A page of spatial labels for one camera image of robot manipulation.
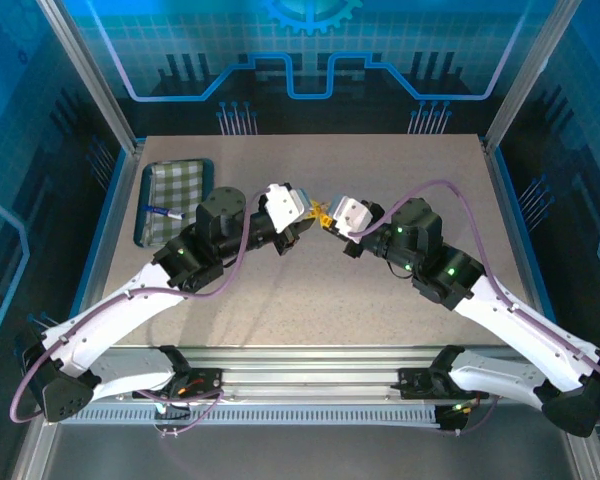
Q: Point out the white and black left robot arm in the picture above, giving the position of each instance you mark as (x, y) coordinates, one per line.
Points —
(115, 315)

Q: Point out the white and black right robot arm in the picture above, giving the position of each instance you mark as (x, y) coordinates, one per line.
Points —
(525, 325)

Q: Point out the teal plastic tray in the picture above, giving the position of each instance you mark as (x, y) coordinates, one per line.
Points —
(210, 175)

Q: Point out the green checkered cloth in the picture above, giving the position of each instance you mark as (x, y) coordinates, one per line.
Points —
(175, 180)

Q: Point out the blue and white marker pen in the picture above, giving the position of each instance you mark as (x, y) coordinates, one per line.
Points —
(162, 211)

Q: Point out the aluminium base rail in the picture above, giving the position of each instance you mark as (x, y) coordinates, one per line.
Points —
(305, 372)

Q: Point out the aluminium frame post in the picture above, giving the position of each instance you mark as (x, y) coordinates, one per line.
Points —
(90, 75)
(530, 75)

